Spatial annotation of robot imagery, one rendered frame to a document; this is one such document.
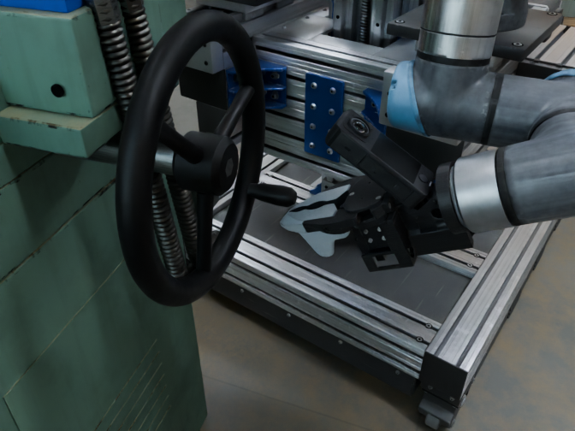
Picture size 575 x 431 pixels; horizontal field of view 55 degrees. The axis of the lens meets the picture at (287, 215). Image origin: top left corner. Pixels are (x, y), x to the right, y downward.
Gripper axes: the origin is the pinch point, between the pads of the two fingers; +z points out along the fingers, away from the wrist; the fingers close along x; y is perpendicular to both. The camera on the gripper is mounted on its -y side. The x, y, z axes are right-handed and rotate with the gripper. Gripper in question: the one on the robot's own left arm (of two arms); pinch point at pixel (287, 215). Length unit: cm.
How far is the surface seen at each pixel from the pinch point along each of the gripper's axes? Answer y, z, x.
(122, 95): -21.2, 3.0, -8.7
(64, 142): -20.4, 6.5, -14.5
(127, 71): -22.8, 1.5, -7.9
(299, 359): 59, 44, 32
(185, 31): -23.6, -7.1, -8.7
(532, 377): 85, -2, 48
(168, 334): 19.6, 37.7, 2.7
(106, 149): -17.1, 9.0, -9.0
